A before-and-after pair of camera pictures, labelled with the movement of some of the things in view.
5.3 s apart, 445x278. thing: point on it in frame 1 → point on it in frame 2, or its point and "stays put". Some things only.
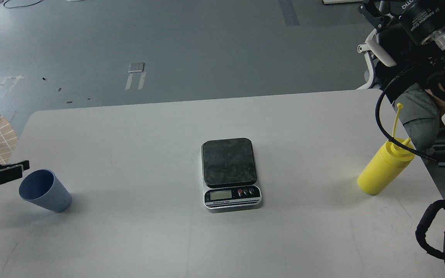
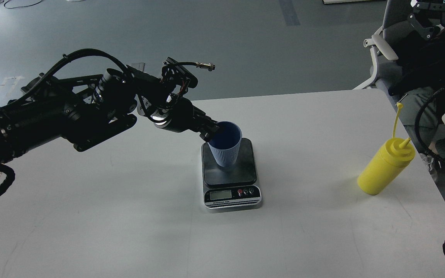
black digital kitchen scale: (230, 175) stays put
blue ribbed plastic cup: (43, 187) → (225, 144)
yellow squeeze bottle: (391, 159) stays put
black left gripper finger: (5, 173) → (179, 115)
